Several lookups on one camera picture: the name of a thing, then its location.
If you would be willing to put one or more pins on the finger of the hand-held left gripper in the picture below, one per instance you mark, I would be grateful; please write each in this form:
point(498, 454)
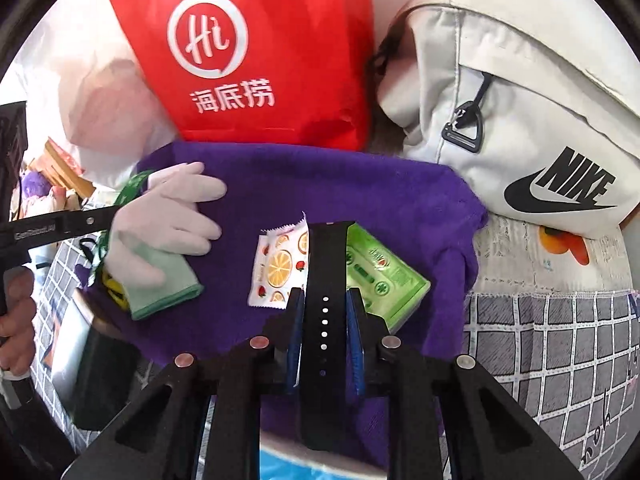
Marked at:
point(85, 222)

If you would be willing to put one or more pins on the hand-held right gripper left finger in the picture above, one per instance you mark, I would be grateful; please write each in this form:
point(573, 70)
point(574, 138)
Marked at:
point(295, 345)

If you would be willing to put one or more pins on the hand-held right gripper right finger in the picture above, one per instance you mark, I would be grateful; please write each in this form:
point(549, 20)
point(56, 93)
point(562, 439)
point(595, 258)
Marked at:
point(356, 345)

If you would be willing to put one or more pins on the green tissue packet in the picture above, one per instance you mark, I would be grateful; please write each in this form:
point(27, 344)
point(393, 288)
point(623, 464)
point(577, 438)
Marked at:
point(390, 280)

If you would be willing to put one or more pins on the fruit print wipe packet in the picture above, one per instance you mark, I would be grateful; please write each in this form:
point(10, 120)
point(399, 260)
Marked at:
point(275, 270)

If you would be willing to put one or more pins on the white rubber glove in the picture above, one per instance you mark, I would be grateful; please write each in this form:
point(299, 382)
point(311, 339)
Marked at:
point(165, 210)

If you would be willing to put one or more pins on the person's left hand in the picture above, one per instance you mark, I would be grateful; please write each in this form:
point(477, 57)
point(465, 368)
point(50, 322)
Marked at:
point(17, 320)

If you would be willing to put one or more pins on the purple plush toy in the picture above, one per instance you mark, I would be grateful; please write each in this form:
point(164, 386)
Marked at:
point(35, 185)

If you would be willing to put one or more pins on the yellow mesh bag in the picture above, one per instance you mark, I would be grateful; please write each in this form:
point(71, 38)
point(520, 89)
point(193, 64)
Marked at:
point(115, 290)

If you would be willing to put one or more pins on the white plastic bag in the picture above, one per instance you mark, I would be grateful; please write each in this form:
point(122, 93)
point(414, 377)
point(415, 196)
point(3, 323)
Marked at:
point(85, 100)

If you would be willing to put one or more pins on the blue tissue pack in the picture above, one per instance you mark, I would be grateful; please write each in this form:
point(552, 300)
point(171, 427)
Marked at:
point(300, 467)

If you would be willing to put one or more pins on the dark green tin box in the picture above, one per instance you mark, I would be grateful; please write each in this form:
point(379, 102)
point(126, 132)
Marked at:
point(105, 360)

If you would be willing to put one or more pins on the purple towel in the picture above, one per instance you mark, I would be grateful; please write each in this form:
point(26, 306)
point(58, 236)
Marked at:
point(300, 185)

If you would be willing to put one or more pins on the grey checked bed sheet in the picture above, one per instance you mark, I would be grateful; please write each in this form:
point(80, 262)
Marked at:
point(550, 335)

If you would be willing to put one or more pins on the white fruit print cloth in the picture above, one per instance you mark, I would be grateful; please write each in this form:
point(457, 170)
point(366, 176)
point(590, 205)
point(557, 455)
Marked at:
point(550, 255)

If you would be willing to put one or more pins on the red paper bag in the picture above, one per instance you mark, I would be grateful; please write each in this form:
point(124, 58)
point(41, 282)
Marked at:
point(280, 35)

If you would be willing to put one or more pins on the grey backpack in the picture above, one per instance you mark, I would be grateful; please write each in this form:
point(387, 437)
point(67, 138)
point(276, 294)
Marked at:
point(525, 85)

